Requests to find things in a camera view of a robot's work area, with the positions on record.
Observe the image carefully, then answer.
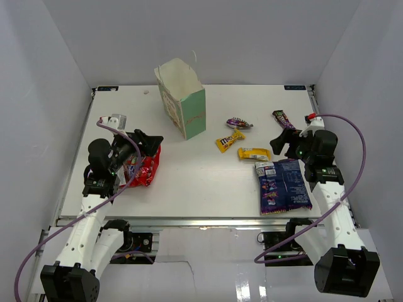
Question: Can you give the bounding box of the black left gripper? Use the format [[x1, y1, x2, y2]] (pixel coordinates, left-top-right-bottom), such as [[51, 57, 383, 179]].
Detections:
[[108, 129, 163, 174]]

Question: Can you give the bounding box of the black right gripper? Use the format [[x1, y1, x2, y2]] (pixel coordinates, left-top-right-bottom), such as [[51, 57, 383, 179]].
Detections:
[[271, 127, 315, 164]]

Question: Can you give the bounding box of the red candy bag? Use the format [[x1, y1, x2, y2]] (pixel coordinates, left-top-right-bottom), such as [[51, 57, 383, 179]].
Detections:
[[118, 147, 161, 187]]

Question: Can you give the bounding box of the yellow M&M's packet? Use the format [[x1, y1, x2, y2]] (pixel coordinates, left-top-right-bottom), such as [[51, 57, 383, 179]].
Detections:
[[215, 129, 246, 153]]

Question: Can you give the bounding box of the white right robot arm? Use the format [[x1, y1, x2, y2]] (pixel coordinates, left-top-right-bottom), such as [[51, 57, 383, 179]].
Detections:
[[270, 129, 380, 298]]

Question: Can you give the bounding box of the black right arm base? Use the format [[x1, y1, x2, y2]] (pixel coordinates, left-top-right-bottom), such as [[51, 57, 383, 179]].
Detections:
[[256, 232, 303, 254]]

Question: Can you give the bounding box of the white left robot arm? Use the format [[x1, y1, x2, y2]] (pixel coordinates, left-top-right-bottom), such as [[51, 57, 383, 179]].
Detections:
[[40, 129, 163, 301]]

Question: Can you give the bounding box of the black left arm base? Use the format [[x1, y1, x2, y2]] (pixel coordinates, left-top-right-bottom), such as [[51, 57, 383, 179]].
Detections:
[[118, 231, 153, 253]]

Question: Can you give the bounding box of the blue purple snack bag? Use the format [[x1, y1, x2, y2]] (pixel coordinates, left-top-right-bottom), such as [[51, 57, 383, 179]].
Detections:
[[255, 159, 312, 215]]

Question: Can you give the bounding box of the green paper gift bag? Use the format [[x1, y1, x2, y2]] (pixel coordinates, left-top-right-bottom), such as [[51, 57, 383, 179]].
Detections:
[[154, 58, 207, 140]]

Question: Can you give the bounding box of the dark purple candy bar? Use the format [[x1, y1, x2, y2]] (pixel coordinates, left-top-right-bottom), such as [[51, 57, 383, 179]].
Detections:
[[272, 110, 295, 130]]

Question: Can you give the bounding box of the yellow wrapped snack bar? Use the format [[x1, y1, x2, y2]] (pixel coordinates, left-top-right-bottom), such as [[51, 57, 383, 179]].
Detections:
[[238, 148, 271, 162]]

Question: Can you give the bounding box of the purple chocolate egg candy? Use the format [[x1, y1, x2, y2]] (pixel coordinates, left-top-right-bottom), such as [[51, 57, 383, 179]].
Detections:
[[225, 117, 254, 130]]

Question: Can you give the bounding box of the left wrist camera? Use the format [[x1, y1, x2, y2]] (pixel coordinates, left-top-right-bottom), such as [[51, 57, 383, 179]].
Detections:
[[107, 114, 127, 131]]

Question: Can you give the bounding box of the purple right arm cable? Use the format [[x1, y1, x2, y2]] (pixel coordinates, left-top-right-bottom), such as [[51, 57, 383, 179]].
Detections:
[[254, 113, 368, 264]]

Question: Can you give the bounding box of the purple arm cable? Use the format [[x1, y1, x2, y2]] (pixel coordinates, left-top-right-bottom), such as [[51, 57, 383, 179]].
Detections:
[[254, 113, 368, 264], [14, 118, 143, 302]]

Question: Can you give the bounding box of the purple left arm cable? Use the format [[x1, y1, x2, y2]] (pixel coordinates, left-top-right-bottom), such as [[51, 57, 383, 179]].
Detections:
[[14, 118, 143, 302]]

